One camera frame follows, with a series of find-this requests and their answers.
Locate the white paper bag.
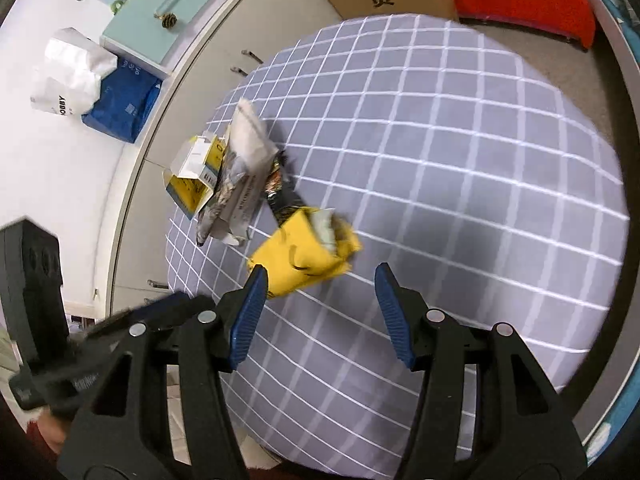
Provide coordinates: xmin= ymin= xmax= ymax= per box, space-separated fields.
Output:
xmin=30 ymin=27 xmax=118 ymax=117

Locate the dark foil wrapper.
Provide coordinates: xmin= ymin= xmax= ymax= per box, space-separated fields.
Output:
xmin=265 ymin=152 xmax=308 ymax=226

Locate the pale bed frame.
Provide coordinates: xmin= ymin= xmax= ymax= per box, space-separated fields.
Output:
xmin=562 ymin=0 xmax=640 ymax=441

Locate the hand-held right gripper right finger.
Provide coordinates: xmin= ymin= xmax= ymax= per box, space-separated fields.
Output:
xmin=374 ymin=263 xmax=587 ymax=480

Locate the white crumpled wrapper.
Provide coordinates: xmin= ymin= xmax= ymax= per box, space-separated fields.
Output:
xmin=227 ymin=97 xmax=280 ymax=173

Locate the yellow and white carton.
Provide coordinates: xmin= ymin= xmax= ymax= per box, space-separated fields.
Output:
xmin=162 ymin=132 xmax=231 ymax=221

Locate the grey checked tablecloth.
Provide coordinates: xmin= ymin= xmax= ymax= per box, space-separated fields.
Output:
xmin=165 ymin=14 xmax=630 ymax=478

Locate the blue plastic bag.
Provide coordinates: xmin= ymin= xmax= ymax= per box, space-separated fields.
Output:
xmin=81 ymin=67 xmax=162 ymax=144

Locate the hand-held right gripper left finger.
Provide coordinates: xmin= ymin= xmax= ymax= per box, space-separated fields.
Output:
xmin=57 ymin=264 xmax=269 ymax=480

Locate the yellow snack wrapper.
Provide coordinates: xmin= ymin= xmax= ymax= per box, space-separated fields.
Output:
xmin=247 ymin=207 xmax=363 ymax=301

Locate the person's left hand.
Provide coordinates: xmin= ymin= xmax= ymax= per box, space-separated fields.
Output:
xmin=25 ymin=407 xmax=68 ymax=461

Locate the silver printed wrapper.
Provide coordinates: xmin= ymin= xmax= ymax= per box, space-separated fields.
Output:
xmin=195 ymin=152 xmax=266 ymax=247

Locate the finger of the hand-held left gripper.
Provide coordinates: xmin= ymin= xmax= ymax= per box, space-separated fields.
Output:
xmin=97 ymin=291 xmax=217 ymax=342

